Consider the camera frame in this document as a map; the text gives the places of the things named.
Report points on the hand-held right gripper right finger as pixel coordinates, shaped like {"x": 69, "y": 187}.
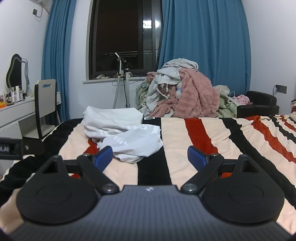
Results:
{"x": 196, "y": 157}

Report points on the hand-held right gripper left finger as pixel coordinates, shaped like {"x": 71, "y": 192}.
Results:
{"x": 104, "y": 157}

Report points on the light blue t-shirt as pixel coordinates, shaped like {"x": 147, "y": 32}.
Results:
{"x": 134, "y": 146}

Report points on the pile of clothes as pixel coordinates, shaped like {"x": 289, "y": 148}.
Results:
{"x": 142, "y": 92}

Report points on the striped fleece blanket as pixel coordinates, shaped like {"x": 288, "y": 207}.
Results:
{"x": 175, "y": 139}

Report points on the white desk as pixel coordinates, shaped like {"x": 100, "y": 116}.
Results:
{"x": 13, "y": 111}

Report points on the white folded garment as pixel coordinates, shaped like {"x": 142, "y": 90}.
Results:
{"x": 111, "y": 118}

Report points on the group of cosmetic bottles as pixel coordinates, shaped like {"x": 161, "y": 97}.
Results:
{"x": 15, "y": 93}

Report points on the grey chair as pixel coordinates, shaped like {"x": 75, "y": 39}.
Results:
{"x": 44, "y": 99}

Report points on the pink fuzzy blanket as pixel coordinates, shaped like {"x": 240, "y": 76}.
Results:
{"x": 196, "y": 92}

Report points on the garment steamer stand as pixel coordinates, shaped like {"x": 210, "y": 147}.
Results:
{"x": 127, "y": 88}

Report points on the pink garment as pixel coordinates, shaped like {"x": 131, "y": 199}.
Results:
{"x": 242, "y": 99}

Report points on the wavy mirror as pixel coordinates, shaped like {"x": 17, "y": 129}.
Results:
{"x": 15, "y": 69}

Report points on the black armchair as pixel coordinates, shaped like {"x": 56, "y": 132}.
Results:
{"x": 259, "y": 109}

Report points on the beige cloth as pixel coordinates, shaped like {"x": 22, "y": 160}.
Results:
{"x": 101, "y": 77}

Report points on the grey sweatshirt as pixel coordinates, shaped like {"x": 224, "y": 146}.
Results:
{"x": 168, "y": 74}

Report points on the blue curtain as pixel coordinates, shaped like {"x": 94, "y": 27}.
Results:
{"x": 57, "y": 58}
{"x": 203, "y": 34}

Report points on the dark window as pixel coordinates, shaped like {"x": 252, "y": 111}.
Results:
{"x": 115, "y": 34}

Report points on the white air conditioner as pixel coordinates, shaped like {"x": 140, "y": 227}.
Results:
{"x": 42, "y": 2}

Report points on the wall socket with charger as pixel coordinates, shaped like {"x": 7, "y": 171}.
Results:
{"x": 281, "y": 88}

